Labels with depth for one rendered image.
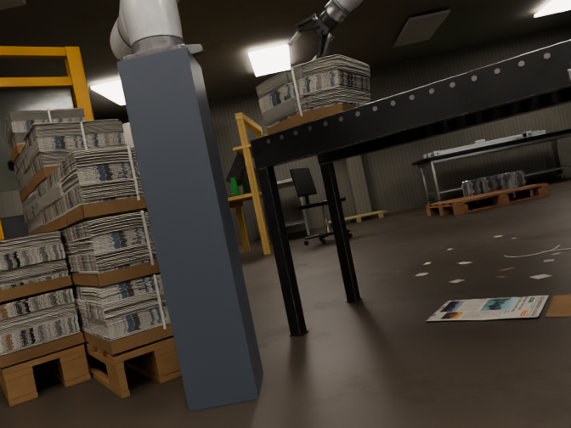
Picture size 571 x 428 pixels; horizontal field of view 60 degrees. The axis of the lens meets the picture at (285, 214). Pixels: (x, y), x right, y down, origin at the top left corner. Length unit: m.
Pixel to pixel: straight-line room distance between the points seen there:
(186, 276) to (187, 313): 0.10
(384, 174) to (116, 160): 8.48
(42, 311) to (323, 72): 1.40
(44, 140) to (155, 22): 0.99
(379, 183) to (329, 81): 8.10
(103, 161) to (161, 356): 0.70
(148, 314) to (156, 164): 0.60
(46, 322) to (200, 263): 0.89
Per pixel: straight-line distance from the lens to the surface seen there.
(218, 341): 1.43
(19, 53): 3.68
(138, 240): 1.78
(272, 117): 2.04
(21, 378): 2.14
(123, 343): 1.77
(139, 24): 1.54
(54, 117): 3.01
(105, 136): 2.41
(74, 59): 3.72
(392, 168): 10.02
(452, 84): 1.63
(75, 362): 2.16
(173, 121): 1.42
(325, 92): 1.91
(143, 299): 1.78
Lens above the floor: 0.51
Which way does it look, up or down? 1 degrees down
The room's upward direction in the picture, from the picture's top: 11 degrees counter-clockwise
